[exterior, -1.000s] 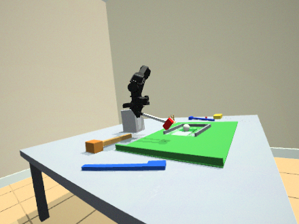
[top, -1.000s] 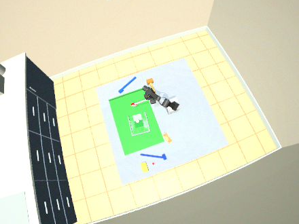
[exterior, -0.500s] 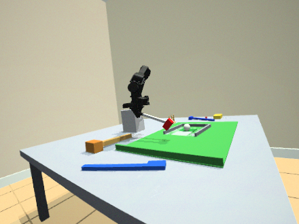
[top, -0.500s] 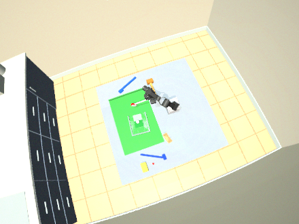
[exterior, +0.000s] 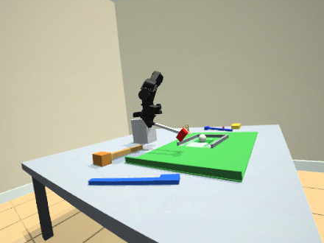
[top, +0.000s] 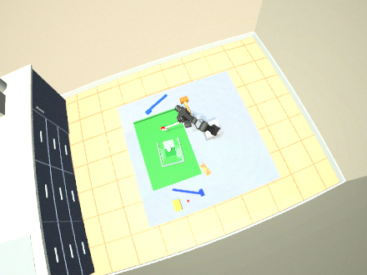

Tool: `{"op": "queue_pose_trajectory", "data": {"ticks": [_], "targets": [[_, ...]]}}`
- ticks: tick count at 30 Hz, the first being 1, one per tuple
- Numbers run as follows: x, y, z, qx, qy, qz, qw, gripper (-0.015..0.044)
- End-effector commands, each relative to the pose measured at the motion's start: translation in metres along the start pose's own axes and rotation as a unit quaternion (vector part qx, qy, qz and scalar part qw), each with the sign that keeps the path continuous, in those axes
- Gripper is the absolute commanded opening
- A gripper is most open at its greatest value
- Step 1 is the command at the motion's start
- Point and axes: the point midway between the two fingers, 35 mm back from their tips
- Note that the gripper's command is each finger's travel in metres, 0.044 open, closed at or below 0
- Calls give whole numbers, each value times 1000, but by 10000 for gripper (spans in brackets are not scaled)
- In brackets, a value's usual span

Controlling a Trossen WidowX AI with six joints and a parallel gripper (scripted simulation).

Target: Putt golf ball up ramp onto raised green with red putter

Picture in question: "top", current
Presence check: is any yellow flat rectangular tile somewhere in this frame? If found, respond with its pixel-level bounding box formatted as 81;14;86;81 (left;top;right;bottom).
172;199;183;212

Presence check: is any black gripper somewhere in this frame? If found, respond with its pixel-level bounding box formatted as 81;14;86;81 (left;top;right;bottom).
183;117;192;128

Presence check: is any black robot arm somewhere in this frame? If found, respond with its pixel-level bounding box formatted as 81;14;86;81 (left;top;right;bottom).
174;105;220;136

